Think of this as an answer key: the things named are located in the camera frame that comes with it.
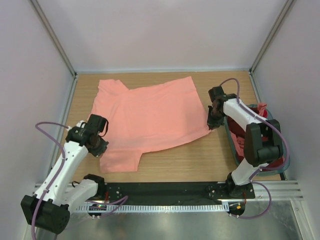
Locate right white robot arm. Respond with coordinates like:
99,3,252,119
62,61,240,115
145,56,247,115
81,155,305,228
207,86,284,198

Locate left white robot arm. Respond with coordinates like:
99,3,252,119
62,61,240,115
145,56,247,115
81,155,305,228
20,114,109,239

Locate dark red t shirt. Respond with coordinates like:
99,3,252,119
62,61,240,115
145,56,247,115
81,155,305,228
223,99,283,172

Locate teal plastic basket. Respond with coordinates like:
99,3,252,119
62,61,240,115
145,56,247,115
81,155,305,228
222,103,292,176

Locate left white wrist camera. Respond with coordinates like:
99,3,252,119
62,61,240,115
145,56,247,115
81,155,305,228
76,120,86,128

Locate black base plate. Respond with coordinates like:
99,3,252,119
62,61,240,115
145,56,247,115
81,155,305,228
104,181,256,201

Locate white slotted cable duct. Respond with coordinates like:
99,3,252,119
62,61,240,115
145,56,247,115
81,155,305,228
75,203,229,214

